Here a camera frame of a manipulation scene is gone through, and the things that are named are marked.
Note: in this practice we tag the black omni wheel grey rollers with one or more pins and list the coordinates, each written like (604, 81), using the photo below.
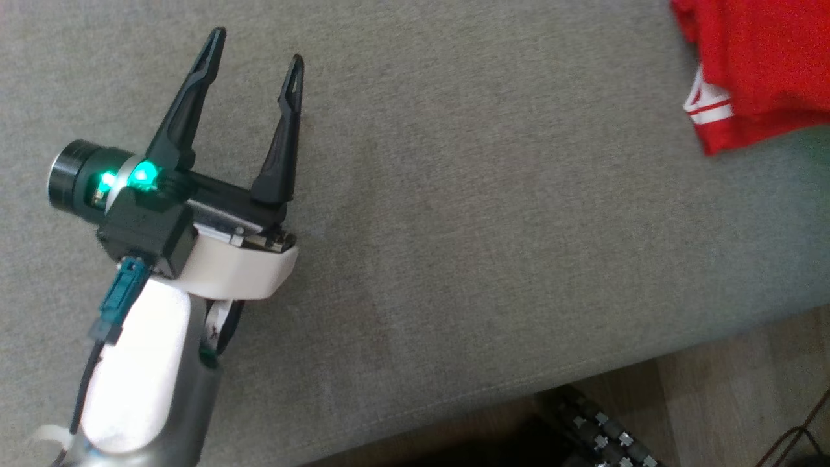
(603, 431)

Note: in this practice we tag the black robot mobile base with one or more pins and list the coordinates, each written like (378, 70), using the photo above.
(486, 447)

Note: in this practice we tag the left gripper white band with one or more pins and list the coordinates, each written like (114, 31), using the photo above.
(240, 266)

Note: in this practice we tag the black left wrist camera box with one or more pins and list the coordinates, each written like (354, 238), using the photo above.
(146, 230)

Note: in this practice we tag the red printed basketball jersey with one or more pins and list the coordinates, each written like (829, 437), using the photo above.
(765, 58)

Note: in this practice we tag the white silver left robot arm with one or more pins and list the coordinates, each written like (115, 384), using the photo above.
(149, 376)

